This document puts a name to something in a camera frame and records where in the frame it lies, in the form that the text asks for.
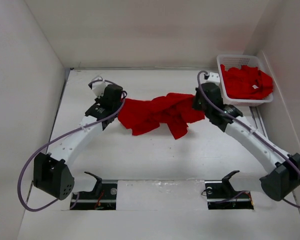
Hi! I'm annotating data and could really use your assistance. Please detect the white plastic basket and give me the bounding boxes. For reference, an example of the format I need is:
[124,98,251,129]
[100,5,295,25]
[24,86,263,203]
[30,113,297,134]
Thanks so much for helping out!
[216,54,274,107]

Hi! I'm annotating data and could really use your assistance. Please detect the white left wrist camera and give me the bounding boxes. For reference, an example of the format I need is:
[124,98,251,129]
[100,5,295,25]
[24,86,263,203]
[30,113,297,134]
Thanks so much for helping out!
[88,75,107,98]

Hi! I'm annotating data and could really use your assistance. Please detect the red t-shirts in basket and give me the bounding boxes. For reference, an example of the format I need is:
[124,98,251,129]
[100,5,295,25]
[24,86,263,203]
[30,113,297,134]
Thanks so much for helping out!
[220,64,274,100]

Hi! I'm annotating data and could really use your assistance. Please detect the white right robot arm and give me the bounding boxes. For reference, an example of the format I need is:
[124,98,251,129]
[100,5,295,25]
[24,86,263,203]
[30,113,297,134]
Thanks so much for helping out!
[192,82,300,202]

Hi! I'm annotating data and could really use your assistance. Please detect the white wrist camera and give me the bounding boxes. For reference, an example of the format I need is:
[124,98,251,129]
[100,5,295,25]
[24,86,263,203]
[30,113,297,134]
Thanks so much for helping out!
[204,72,221,86]
[88,75,107,98]

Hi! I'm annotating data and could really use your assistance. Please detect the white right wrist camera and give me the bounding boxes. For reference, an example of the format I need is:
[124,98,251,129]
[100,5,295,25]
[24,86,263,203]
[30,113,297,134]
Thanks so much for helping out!
[204,72,221,86]

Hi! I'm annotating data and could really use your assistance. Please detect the red t-shirt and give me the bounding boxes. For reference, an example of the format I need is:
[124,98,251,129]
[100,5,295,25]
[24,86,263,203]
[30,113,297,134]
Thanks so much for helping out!
[118,92,205,140]

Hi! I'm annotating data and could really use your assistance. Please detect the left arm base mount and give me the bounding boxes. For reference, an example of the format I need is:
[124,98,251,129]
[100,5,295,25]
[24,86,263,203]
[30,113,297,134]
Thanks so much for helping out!
[69,171,118,211]

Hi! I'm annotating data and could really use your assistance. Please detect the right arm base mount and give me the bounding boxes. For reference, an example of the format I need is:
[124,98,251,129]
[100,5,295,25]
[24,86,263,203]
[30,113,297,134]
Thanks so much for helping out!
[201,170,254,210]

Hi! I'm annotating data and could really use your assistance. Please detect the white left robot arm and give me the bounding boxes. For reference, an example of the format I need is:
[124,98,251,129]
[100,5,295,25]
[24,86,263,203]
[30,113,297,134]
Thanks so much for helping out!
[33,84,124,201]

